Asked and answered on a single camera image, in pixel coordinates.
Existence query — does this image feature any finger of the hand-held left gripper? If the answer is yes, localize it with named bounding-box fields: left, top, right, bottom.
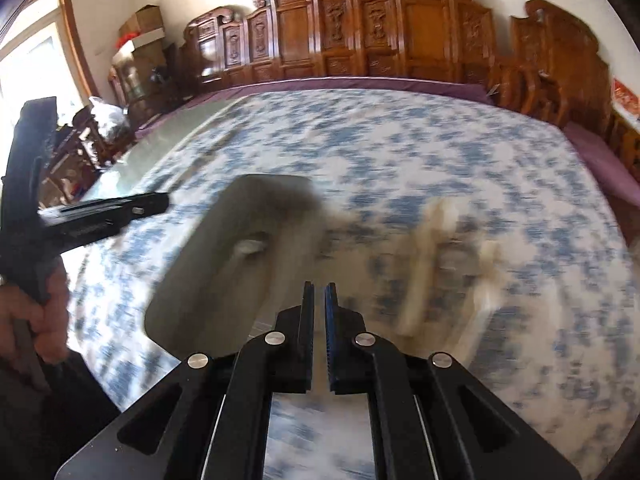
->
left=39, top=191, right=170, bottom=255

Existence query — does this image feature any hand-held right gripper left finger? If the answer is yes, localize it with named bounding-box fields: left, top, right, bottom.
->
left=55, top=282, right=315, bottom=480

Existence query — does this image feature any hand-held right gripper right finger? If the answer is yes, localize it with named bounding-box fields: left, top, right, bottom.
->
left=325, top=283, right=583, bottom=480

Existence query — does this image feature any grey plastic tray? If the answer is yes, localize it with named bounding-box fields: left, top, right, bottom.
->
left=144, top=174, right=323, bottom=361

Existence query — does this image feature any white plastic spoon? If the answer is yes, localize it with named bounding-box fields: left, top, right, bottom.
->
left=397, top=197, right=458, bottom=338

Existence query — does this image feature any person's left hand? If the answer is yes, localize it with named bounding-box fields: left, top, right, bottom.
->
left=0, top=260, right=71, bottom=366

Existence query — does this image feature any dark wooden chair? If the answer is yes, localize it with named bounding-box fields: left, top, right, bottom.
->
left=37, top=107, right=128, bottom=208

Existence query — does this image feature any clear plastic bag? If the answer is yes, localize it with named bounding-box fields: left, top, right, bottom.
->
left=87, top=96, right=132, bottom=142

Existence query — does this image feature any wooden framed window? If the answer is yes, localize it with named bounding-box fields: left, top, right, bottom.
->
left=0, top=0, right=101, bottom=126

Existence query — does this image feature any white ceramic spoon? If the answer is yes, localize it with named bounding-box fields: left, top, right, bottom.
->
left=470, top=240, right=503, bottom=306

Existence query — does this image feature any blue floral blanket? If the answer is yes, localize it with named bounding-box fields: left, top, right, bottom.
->
left=65, top=87, right=632, bottom=480

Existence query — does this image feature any carved wooden panel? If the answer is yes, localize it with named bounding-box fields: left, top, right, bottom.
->
left=181, top=6, right=256, bottom=95
left=247, top=0, right=363, bottom=82
left=357, top=0, right=501, bottom=86

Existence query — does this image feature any dark clothing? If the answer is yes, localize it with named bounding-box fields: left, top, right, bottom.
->
left=0, top=350, right=123, bottom=480

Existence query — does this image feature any carved wooden chair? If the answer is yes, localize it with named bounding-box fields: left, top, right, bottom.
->
left=492, top=0, right=615, bottom=128

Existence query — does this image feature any red wall calendar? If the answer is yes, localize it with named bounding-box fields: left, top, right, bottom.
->
left=611, top=79, right=640, bottom=122

